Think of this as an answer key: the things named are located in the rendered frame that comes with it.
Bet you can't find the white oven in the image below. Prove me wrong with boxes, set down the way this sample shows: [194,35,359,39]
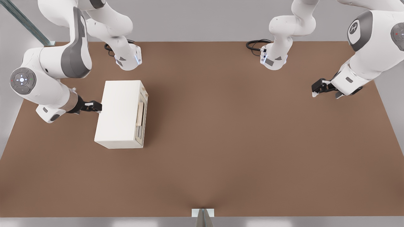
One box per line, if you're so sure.
[94,80,149,149]

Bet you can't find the black cable loop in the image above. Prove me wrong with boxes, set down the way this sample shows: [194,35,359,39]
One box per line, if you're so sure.
[246,39,273,57]
[104,39,135,57]

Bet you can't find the oven door with pale handle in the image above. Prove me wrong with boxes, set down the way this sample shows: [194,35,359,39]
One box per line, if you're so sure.
[134,86,149,147]

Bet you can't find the silver frame post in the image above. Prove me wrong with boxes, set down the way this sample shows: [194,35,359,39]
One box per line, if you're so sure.
[0,0,56,47]
[192,208,215,227]

